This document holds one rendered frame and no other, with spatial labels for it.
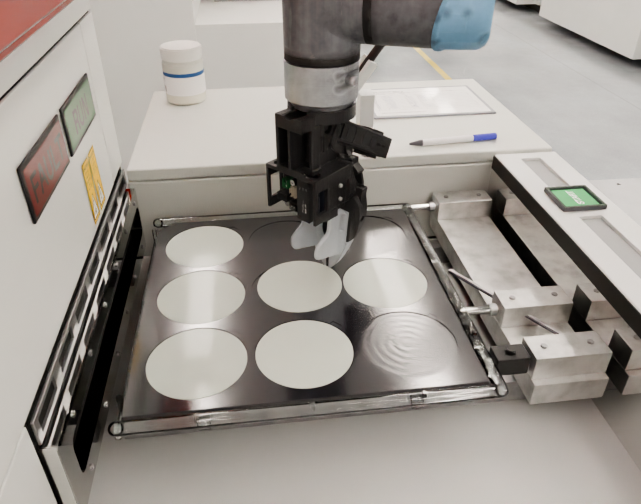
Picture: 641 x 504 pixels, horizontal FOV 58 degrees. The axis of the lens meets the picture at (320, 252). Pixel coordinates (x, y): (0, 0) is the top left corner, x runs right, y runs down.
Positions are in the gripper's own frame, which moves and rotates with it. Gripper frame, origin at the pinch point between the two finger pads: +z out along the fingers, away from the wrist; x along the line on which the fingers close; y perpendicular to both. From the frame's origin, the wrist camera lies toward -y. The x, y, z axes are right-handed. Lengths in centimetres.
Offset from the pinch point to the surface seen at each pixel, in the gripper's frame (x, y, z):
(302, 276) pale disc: -0.9, 4.6, 1.2
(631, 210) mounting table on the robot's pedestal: 21, -55, 9
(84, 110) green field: -20.1, 17.4, -18.4
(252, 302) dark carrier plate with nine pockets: -1.8, 12.0, 1.2
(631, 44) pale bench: -84, -461, 74
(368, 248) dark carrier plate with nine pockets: 1.3, -5.7, 1.4
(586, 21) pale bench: -136, -507, 71
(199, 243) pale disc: -16.2, 7.9, 1.3
